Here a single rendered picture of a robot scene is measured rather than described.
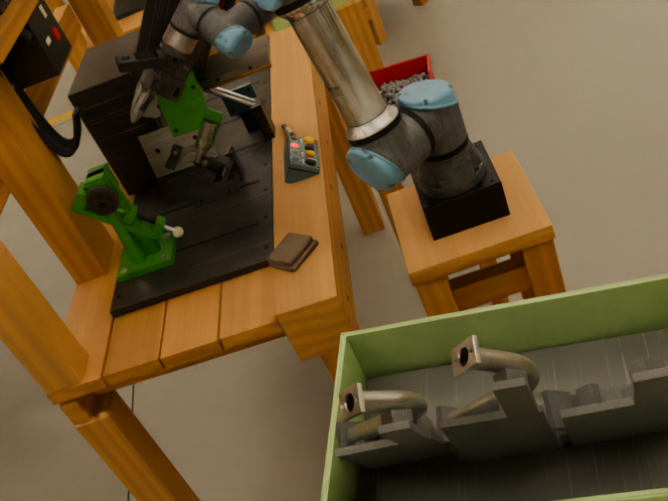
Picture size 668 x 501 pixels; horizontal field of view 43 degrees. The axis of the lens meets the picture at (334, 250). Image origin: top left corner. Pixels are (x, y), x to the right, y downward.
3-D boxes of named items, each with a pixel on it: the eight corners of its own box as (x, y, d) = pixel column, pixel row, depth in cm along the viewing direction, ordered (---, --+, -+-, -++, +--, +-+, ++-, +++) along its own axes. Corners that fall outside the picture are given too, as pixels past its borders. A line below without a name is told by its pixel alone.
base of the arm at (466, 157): (472, 145, 190) (461, 109, 184) (496, 179, 178) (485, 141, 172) (411, 172, 191) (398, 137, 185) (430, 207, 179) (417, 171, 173)
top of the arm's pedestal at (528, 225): (515, 162, 203) (511, 149, 201) (556, 239, 178) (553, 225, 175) (391, 206, 207) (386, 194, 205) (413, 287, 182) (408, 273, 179)
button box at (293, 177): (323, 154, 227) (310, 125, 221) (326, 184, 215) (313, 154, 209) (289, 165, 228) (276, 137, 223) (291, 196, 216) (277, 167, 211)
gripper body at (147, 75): (176, 105, 199) (199, 62, 195) (143, 93, 194) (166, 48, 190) (168, 91, 205) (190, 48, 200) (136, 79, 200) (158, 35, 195)
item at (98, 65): (194, 124, 261) (142, 27, 241) (187, 176, 236) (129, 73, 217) (140, 144, 263) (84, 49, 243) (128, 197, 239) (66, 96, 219)
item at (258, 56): (271, 43, 236) (267, 33, 234) (271, 68, 223) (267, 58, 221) (146, 89, 242) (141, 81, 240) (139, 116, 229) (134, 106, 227)
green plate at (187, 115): (219, 115, 224) (187, 40, 217) (214, 123, 217) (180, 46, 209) (180, 129, 225) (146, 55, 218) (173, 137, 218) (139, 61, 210)
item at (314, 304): (321, 57, 302) (306, 20, 294) (360, 344, 183) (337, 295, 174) (284, 70, 305) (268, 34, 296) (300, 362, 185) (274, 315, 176)
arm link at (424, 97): (479, 128, 177) (463, 74, 169) (438, 166, 172) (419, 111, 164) (437, 118, 185) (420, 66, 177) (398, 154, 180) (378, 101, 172)
